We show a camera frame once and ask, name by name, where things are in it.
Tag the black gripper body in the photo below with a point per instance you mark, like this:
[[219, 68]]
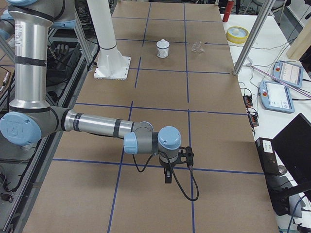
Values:
[[166, 167]]

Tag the far teach pendant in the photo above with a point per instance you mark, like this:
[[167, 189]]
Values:
[[289, 73]]

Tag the near orange black adapter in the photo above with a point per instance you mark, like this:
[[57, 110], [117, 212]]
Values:
[[253, 119]]

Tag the aluminium frame post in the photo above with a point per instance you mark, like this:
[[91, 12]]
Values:
[[259, 22]]

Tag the white enamel mug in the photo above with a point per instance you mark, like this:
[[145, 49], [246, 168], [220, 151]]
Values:
[[162, 52]]

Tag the yellow tape roll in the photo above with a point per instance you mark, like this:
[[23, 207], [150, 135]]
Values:
[[237, 34]]

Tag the far orange black adapter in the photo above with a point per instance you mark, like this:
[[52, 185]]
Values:
[[248, 101]]

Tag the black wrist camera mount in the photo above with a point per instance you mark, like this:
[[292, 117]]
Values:
[[185, 156]]

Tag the black laptop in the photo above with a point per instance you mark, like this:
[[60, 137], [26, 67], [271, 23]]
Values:
[[293, 146]]

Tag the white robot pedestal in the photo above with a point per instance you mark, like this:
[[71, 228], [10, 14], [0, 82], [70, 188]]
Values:
[[111, 64]]

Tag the brown paper table mat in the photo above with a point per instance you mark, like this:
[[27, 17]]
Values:
[[97, 187]]

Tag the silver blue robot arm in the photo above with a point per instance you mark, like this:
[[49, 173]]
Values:
[[31, 118]]

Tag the teach pendant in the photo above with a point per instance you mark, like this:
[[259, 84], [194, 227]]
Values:
[[276, 97], [289, 73]]

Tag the black computer box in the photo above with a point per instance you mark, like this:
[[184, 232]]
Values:
[[267, 156]]

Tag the clear plastic funnel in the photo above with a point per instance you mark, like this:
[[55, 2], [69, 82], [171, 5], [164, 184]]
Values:
[[197, 47]]

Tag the near teach pendant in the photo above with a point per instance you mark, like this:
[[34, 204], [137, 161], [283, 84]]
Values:
[[276, 97]]

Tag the orange black adapter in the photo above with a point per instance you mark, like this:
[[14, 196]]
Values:
[[253, 119], [248, 101]]

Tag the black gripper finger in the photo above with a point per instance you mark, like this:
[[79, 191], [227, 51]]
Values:
[[169, 178], [166, 177]]

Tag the white mug lid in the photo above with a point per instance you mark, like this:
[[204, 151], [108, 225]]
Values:
[[162, 44]]

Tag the wooden board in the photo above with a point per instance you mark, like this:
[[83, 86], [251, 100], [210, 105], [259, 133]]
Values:
[[301, 44]]

